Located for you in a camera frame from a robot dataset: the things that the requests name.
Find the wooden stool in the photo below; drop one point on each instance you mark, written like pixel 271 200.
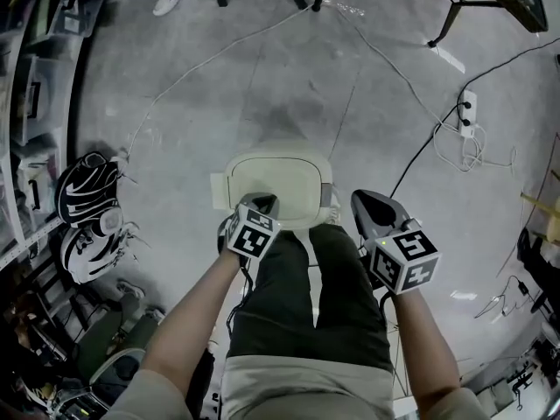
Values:
pixel 547 217

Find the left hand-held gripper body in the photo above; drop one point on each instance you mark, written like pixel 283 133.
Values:
pixel 251 239

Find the person's left forearm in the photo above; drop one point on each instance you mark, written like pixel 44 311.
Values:
pixel 197 322

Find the black and white backpack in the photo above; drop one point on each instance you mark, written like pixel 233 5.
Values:
pixel 85 191

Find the person's beige shirt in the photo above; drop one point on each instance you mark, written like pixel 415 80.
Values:
pixel 306 392

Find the person's right forearm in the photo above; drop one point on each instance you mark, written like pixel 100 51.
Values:
pixel 424 348

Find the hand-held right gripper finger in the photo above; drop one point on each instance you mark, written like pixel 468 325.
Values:
pixel 368 212
pixel 384 212

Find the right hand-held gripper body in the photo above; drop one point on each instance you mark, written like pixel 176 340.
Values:
pixel 404 261

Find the white power strip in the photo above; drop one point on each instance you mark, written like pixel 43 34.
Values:
pixel 467 112

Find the white plastic bin lid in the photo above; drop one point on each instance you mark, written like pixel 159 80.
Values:
pixel 284 177

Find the cream plastic bin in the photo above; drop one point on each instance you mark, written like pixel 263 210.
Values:
pixel 217 191

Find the white shelf unit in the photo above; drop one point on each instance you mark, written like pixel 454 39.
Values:
pixel 30 103

